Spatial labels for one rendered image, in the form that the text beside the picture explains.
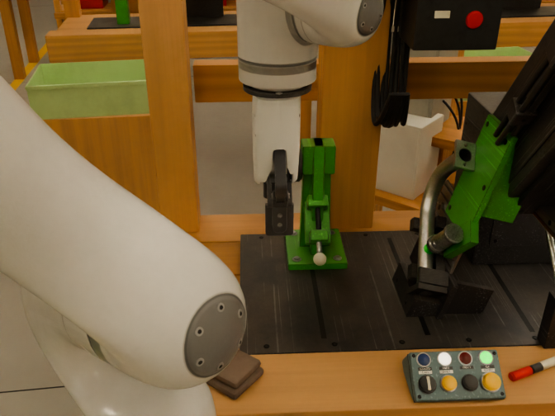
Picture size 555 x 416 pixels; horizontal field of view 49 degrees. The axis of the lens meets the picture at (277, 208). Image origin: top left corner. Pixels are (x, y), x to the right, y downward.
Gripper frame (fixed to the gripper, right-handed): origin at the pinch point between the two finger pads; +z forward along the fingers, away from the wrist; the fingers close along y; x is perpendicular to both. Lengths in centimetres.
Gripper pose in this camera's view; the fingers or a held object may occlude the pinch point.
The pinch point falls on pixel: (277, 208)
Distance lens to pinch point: 73.4
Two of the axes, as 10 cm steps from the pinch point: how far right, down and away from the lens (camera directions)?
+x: 10.0, -0.2, 0.4
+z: 0.0, 8.8, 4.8
